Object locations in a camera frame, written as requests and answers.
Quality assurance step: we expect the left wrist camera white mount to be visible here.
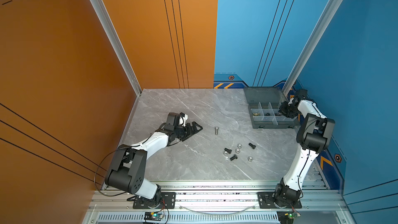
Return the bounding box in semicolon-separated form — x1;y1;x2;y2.
166;113;188;128

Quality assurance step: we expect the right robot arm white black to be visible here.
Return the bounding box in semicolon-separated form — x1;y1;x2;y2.
273;89;335;208

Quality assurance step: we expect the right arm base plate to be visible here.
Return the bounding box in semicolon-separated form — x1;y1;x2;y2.
257;191;303;209

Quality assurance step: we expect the right circuit board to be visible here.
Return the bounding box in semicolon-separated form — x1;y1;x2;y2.
277;212;301;224

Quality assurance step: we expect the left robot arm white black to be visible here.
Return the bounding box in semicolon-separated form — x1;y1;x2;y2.
105;121;203;208

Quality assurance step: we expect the aluminium front rail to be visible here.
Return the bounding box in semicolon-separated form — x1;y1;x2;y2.
83;177;354;224

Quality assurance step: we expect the green circuit board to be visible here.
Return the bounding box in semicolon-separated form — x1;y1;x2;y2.
144;212;165;223

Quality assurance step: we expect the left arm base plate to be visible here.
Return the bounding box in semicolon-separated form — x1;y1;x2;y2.
133;192;176;209

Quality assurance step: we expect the aluminium frame post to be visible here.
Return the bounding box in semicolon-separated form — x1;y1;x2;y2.
89;0;142;97
282;0;343;96

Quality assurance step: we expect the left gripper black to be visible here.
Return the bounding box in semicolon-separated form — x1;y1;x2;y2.
174;121;203;141

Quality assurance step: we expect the right aluminium frame post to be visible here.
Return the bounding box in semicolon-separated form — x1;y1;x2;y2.
282;0;343;96

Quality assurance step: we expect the left aluminium frame post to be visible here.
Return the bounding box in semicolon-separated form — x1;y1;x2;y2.
89;0;142;97

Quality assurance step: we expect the grey plastic organizer box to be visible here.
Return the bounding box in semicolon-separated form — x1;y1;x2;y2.
244;87;299;129

